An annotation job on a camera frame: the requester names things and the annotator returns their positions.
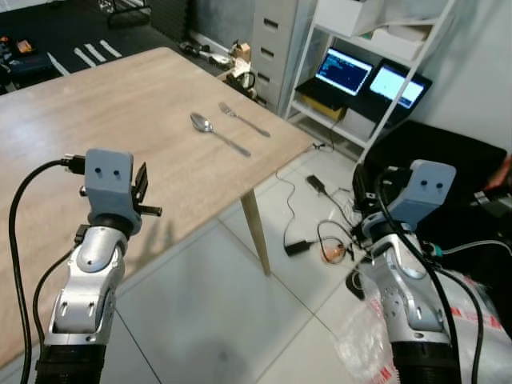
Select black power adapter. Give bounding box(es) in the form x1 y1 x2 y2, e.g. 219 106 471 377
284 238 315 258
306 174 328 195

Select light wooden table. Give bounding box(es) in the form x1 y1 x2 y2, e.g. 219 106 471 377
0 46 315 370

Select silver metal spoon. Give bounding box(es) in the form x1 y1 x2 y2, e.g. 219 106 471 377
190 113 252 158

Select yellow box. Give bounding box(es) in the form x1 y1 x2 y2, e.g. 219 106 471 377
318 98 350 122

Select large black bag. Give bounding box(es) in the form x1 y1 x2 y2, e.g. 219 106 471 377
364 120 512 321

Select red and black armrest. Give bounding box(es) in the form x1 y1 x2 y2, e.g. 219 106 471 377
482 154 512 202

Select laptop with bright blue screen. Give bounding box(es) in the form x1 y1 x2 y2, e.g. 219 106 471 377
352 60 434 121

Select laptop with dark terminal screen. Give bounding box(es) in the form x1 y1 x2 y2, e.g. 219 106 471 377
296 46 374 110

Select silver metal fork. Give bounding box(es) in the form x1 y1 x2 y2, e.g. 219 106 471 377
218 102 271 138

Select white metal shelf rack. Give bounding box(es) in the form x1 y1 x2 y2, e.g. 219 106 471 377
284 0 458 162

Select white shallow tray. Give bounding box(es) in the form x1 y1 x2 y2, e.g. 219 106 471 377
370 24 438 62

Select grey drawer cabinet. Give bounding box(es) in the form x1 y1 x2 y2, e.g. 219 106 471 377
251 0 318 114

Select white storage bin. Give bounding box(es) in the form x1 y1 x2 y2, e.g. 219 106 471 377
315 0 386 38

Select clear plastic bag red tape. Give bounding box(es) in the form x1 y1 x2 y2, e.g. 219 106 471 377
336 262 512 384

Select black floor mat white stripes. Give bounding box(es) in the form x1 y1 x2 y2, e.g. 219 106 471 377
0 0 194 90

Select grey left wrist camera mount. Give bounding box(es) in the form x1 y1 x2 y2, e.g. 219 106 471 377
84 149 137 222

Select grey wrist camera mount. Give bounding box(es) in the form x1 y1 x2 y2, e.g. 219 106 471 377
84 149 137 222
386 160 458 227

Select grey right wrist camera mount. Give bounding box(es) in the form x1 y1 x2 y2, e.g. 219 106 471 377
386 160 458 227

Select thin black floor cable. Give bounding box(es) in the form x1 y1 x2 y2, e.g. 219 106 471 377
275 164 299 245

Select grey cable teal connector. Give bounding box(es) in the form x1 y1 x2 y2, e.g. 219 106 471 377
424 238 512 258

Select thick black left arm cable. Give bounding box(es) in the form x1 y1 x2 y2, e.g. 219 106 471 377
6 154 86 384

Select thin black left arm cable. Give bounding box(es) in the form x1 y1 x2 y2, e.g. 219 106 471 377
32 250 79 345

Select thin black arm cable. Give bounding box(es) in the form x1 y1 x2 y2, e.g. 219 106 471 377
432 274 486 384
32 250 79 345

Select light wooden frame object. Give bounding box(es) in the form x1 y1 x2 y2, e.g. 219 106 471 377
226 40 255 82

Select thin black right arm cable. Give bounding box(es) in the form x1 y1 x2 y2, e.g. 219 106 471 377
432 274 486 384

